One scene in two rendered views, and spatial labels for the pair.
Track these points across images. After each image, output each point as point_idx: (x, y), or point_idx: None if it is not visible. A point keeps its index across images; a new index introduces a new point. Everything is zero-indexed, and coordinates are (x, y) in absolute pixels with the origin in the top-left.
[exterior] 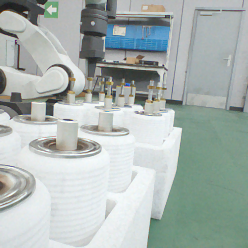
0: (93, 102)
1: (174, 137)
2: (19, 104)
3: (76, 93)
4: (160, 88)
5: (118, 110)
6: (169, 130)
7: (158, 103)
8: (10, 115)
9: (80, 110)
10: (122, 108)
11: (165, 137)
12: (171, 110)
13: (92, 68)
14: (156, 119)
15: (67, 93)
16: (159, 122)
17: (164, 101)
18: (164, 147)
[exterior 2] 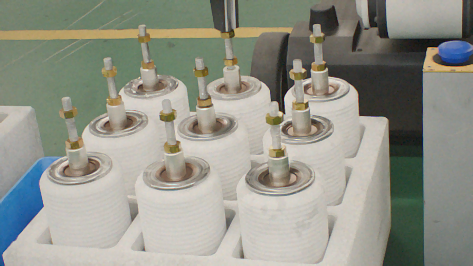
0: (210, 94)
1: (152, 262)
2: (296, 40)
3: (434, 34)
4: (160, 119)
5: (101, 136)
6: (255, 253)
7: (163, 155)
8: (252, 65)
9: (129, 108)
10: (176, 133)
11: (155, 250)
12: (253, 197)
13: (215, 10)
14: (40, 185)
15: (378, 34)
16: (45, 195)
17: (269, 158)
18: (27, 247)
